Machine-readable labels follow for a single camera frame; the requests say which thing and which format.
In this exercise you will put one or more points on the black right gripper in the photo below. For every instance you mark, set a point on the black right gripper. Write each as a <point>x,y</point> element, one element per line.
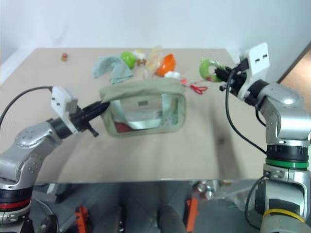
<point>235,78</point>

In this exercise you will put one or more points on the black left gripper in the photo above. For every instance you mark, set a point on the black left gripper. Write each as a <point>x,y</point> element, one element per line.
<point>81,119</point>

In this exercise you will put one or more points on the green pouch with clear window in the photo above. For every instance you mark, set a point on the green pouch with clear window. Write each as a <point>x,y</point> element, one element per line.
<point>143,106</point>

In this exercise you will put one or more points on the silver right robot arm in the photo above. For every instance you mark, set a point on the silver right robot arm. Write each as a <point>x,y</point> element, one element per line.
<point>284,116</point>

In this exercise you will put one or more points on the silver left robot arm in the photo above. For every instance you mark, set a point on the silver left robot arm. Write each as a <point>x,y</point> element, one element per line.
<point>26,142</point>

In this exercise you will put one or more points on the white fluffy plush toy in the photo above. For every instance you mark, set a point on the white fluffy plush toy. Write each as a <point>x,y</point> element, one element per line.
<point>173,74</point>

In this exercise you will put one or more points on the white and yellow plush toy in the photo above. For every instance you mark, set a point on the white and yellow plush toy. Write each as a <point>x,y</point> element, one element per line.
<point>140,55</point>

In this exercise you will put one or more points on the small red scissors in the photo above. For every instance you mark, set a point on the small red scissors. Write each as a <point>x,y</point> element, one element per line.
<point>198,88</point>

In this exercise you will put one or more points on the small red item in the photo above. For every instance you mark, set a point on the small red item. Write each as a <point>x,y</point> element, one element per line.
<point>121,127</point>

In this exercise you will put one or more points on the pale teal cloth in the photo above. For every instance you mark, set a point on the pale teal cloth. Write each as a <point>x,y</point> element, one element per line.
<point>113,69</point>

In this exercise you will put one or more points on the orange plastic bowl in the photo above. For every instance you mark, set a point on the orange plastic bowl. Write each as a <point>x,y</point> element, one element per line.
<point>167,65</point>

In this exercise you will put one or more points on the green plastic ball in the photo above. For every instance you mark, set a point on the green plastic ball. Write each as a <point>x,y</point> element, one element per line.
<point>128,59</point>

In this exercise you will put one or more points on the small red and yellow toy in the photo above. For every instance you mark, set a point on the small red and yellow toy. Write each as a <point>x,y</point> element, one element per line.
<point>64,57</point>

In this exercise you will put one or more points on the clear plastic bag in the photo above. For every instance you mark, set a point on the clear plastic bag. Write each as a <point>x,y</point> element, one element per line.
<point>154,61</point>

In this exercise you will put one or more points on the brown wooden panel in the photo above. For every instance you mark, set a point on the brown wooden panel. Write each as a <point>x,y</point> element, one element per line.
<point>300,66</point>

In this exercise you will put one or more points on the orange and black clamp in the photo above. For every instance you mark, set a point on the orange and black clamp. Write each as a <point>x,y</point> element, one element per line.
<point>81,217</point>
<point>193,211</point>

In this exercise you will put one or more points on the silver drink can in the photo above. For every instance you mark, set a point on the silver drink can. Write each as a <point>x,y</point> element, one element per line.
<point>210,186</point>
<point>201,187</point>
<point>210,195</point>

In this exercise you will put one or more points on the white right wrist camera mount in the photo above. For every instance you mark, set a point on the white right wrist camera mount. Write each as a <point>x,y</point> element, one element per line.
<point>258,58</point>

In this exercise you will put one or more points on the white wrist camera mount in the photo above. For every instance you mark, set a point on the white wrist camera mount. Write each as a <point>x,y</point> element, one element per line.
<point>258,58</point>
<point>59,99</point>

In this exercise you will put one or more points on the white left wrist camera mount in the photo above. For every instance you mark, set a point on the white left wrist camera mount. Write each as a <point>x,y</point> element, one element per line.
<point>59,99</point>

